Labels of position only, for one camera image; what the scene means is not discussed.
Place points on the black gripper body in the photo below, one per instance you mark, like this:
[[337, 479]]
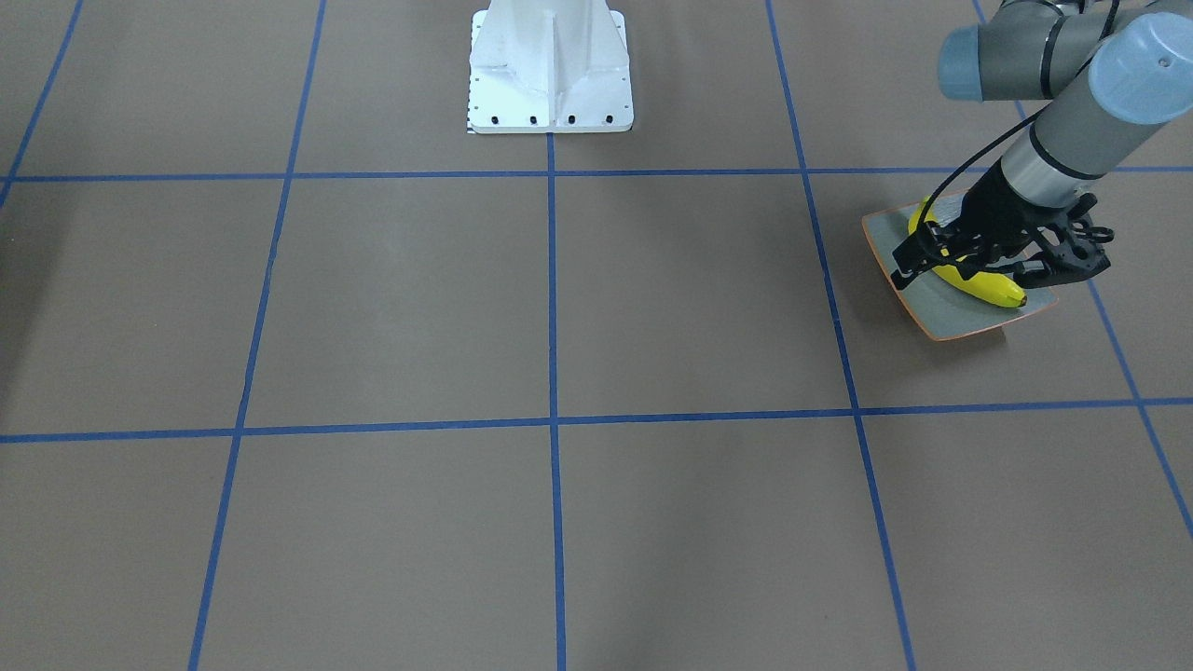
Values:
[[995, 209]]

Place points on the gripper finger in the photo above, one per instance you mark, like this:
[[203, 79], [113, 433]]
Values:
[[916, 255]]

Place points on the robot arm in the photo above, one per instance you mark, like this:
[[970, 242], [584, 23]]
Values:
[[1108, 82]]

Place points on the grey square plate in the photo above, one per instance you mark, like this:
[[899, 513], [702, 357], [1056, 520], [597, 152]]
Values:
[[942, 312]]

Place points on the blue tape line lengthwise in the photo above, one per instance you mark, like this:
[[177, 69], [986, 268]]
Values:
[[557, 509]]

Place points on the blue tape line crosswise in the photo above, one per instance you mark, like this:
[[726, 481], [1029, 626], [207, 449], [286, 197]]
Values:
[[55, 438]]

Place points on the white camera stand base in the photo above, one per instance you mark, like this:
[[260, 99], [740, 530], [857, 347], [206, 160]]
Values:
[[549, 67]]

